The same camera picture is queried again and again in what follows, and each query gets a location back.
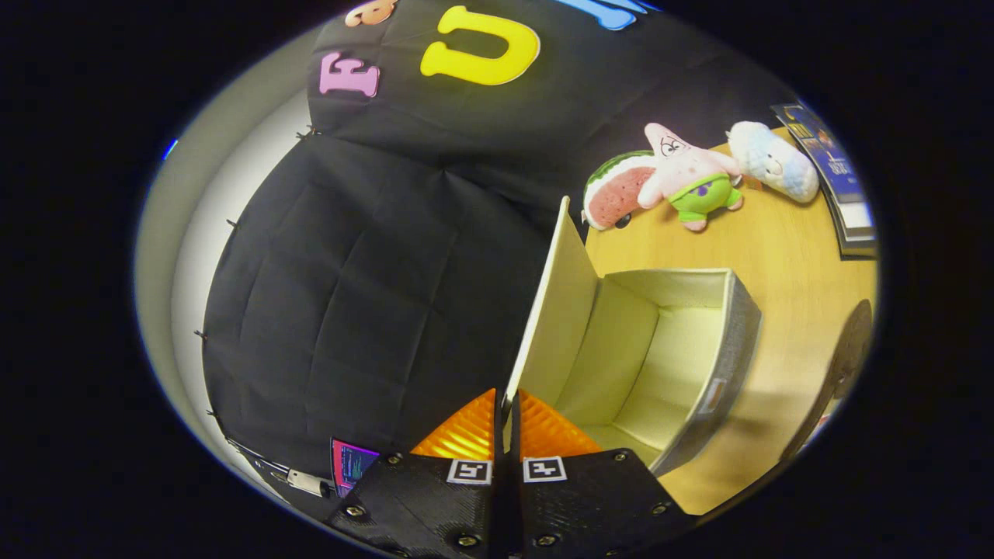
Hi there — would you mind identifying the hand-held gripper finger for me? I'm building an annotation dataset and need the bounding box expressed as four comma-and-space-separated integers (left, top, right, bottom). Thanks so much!
326, 388, 513, 559
509, 388, 700, 559

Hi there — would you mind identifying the grey fabric storage box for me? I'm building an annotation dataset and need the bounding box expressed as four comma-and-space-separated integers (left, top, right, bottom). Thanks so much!
503, 196, 763, 477

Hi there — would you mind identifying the brown fuzzy shoe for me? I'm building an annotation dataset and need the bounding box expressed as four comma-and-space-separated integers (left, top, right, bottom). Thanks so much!
780, 299, 875, 464

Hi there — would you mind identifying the small lit purple screen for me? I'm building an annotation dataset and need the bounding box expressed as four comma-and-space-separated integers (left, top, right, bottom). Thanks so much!
330, 438, 381, 498

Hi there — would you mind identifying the white plug connector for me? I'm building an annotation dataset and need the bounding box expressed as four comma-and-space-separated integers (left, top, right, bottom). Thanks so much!
286, 467, 332, 498

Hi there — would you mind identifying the watermelon slice plush toy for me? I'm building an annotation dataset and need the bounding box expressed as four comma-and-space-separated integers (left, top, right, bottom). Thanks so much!
582, 151, 658, 232

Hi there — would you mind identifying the pink starfish plush toy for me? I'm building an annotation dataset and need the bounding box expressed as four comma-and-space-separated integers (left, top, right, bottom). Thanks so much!
638, 122, 746, 233

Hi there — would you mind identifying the white fluffy plush toy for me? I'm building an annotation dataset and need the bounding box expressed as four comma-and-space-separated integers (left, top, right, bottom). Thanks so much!
727, 120, 821, 205

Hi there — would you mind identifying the thick white-edged book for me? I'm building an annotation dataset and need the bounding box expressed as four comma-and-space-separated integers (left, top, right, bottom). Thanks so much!
832, 198, 879, 259

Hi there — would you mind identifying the blue cover book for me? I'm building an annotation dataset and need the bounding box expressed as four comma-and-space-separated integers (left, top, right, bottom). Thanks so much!
770, 101, 872, 209

